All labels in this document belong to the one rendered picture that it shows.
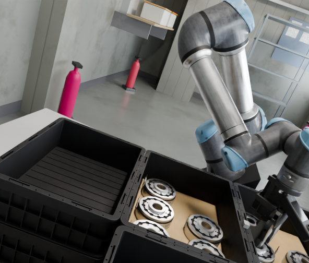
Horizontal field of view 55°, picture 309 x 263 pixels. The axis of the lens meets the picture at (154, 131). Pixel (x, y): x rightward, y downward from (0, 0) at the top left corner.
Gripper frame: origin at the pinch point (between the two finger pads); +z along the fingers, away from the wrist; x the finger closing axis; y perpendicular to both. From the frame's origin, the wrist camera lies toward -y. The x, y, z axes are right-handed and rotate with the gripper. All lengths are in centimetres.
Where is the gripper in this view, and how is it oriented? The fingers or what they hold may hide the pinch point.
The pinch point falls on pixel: (261, 247)
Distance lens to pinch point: 94.2
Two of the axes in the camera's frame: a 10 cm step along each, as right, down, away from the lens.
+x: -7.1, 0.1, -7.0
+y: -6.2, -4.8, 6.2
